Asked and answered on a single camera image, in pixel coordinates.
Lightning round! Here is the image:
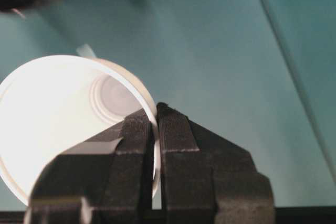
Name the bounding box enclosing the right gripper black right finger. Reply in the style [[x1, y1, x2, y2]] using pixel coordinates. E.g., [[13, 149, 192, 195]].
[[157, 103, 275, 223]]

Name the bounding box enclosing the white paper cup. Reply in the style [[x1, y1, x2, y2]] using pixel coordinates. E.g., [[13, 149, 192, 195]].
[[1, 55, 159, 205]]

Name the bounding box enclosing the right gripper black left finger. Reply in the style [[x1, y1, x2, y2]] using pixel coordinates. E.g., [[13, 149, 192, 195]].
[[24, 110, 154, 223]]

